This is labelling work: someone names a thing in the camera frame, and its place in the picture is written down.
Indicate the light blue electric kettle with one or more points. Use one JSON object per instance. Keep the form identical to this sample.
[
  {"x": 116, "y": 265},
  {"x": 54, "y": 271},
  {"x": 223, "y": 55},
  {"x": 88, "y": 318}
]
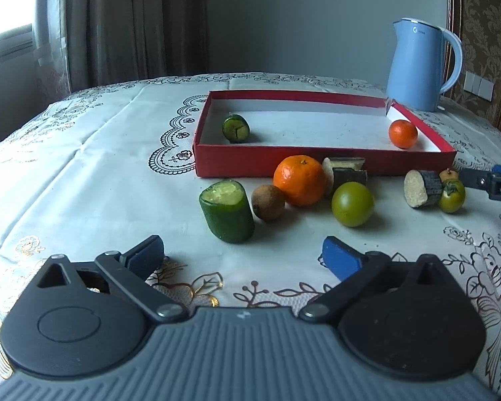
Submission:
[{"x": 415, "y": 67}]

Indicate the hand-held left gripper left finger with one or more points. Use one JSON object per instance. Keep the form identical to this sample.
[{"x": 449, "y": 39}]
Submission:
[{"x": 146, "y": 252}]

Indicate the long cucumber piece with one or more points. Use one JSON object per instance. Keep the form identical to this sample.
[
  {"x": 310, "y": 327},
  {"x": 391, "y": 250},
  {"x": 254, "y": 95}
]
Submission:
[{"x": 227, "y": 215}]

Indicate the large brown longan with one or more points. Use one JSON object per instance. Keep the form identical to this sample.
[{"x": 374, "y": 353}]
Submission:
[{"x": 268, "y": 203}]

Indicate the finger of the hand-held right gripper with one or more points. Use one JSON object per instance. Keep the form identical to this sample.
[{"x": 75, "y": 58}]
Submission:
[{"x": 476, "y": 179}]

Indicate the white wall switch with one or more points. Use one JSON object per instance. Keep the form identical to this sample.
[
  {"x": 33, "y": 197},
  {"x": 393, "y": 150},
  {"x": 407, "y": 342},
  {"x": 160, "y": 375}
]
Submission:
[{"x": 479, "y": 85}]

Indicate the large orange mandarin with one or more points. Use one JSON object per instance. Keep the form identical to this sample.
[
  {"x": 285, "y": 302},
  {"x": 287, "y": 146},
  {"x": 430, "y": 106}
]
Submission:
[{"x": 299, "y": 180}]

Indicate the brown patterned curtain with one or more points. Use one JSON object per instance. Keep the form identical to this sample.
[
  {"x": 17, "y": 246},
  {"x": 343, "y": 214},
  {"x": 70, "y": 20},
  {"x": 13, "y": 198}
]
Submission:
[{"x": 129, "y": 25}]

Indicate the small orange mandarin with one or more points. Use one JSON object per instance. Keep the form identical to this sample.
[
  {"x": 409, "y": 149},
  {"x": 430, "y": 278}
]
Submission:
[{"x": 403, "y": 133}]

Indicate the red cardboard box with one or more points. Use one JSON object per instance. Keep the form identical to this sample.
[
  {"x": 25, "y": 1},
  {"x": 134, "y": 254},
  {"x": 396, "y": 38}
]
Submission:
[{"x": 254, "y": 161}]

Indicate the cucumber end piece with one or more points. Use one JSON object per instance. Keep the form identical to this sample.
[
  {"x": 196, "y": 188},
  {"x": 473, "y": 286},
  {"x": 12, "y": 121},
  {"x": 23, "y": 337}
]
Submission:
[{"x": 236, "y": 128}]

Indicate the ornate framed wall panel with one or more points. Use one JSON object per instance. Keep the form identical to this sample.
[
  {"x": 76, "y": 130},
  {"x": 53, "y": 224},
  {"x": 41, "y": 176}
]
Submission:
[{"x": 490, "y": 16}]

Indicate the small brown longan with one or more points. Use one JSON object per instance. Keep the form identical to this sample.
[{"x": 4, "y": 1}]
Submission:
[{"x": 449, "y": 174}]

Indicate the large green tomato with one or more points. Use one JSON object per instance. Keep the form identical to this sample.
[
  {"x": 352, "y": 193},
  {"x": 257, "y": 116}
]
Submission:
[{"x": 353, "y": 204}]

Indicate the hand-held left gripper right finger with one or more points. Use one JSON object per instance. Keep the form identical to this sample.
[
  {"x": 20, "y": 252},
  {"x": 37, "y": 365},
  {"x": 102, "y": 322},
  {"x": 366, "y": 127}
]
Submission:
[{"x": 338, "y": 259}]

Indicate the small green tomato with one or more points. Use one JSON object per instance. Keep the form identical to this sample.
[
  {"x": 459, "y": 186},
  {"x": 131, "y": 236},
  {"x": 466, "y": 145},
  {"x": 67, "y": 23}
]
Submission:
[{"x": 453, "y": 198}]

